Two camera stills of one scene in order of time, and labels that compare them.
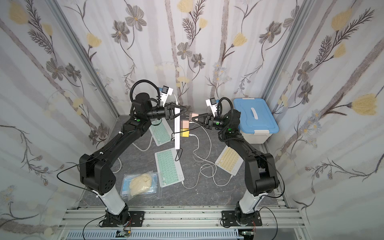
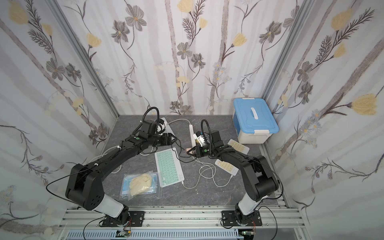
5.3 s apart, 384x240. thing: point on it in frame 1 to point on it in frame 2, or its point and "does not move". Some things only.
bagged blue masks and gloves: (142, 185) does not move
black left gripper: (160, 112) to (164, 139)
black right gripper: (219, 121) to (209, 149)
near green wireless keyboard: (169, 168) does not move
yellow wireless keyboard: (229, 160) does not move
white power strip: (177, 128) to (191, 133)
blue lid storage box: (257, 122) does not move
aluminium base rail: (182, 218) does not move
